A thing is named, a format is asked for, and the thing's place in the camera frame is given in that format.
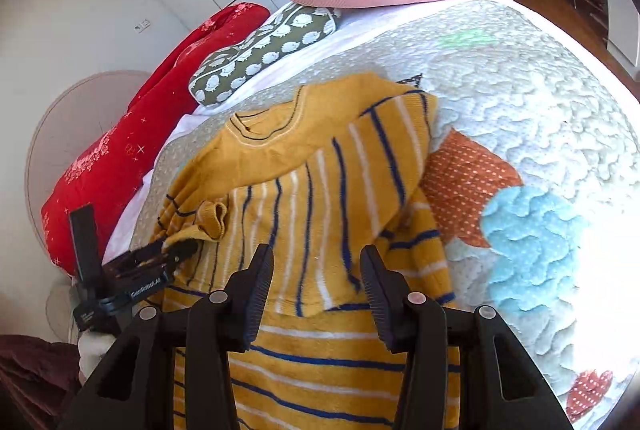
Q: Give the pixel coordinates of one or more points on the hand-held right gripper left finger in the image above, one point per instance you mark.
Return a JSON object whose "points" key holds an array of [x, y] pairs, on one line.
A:
{"points": [[256, 282]]}

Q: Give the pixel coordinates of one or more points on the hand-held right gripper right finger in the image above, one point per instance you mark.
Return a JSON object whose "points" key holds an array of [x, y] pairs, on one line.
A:
{"points": [[376, 290]]}

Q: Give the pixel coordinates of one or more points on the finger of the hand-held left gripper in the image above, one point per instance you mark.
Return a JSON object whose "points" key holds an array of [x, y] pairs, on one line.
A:
{"points": [[150, 256], [84, 240]]}

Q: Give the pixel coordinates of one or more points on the yellow striped sweater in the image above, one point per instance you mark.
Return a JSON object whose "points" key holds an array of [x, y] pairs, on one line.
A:
{"points": [[300, 190]]}

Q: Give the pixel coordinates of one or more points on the dark maroon cloth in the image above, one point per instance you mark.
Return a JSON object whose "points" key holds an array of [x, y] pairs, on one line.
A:
{"points": [[30, 375]]}

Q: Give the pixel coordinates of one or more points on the red rolled quilt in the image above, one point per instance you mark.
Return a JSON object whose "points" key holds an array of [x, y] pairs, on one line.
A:
{"points": [[125, 134]]}

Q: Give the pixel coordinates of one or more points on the pale round headboard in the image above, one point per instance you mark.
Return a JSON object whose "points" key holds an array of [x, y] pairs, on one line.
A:
{"points": [[65, 119]]}

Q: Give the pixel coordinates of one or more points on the green sheep-print pillow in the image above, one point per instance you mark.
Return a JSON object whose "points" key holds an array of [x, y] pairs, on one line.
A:
{"points": [[250, 54]]}

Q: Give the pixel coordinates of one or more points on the quilted heart-print bedspread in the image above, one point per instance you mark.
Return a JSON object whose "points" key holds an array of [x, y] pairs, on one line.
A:
{"points": [[525, 109]]}

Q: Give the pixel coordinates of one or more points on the white cabinet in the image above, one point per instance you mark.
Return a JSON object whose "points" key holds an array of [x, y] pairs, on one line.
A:
{"points": [[620, 9]]}

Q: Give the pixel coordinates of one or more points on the white wall socket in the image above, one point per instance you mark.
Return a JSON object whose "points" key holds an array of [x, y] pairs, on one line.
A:
{"points": [[142, 25]]}

